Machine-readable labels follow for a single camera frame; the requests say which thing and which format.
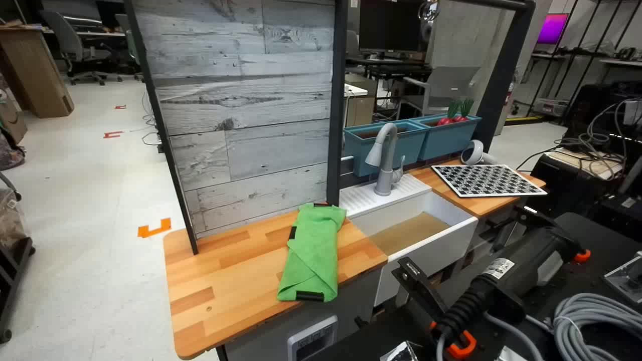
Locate slanted black frame post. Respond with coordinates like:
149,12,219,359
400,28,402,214
122,0,200,258

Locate white sink basin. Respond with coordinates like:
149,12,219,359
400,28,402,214
338,174,480,310

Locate black cylindrical mount white label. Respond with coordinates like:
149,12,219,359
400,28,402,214
459,207,595,327

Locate teal plastic bin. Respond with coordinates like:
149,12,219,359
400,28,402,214
343,120,429,179
410,114,484,162

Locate white outlet panel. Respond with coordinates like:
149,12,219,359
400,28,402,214
285,315,340,361

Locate black cart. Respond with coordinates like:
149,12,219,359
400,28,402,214
0,172,36,348

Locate grey coiled cable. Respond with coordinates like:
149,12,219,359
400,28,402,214
549,291,642,361

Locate black white checkerboard board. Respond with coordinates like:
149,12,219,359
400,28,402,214
429,162,549,200

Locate wide black frame post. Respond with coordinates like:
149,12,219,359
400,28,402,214
453,0,537,152

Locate black equipment box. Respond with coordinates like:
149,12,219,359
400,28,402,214
529,154,619,217

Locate dark computer monitor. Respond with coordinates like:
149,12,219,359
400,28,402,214
357,0,429,54

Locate monitor with magenta screen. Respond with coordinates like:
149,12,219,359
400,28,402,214
536,12,571,49

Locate small light wooden box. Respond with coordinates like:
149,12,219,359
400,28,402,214
343,79,377,129

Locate black bar clamp orange pad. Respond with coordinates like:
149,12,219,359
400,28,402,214
390,258,480,361

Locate green item in bin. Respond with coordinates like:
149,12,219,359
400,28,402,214
448,98,475,120

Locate green cloth towel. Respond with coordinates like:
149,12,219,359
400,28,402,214
276,203,350,306

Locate grey office chair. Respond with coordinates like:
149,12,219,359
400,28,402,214
39,9,126,88

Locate light wooden cabinet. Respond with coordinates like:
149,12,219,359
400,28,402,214
0,23,76,120

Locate grey metal faucet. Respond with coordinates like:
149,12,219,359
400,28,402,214
363,120,407,198

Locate small white camera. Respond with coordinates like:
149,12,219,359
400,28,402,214
459,138,497,166

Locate grey counter base cabinet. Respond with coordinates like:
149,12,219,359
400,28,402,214
223,266,387,361

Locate clear plastic box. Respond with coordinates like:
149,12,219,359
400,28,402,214
605,250,642,308

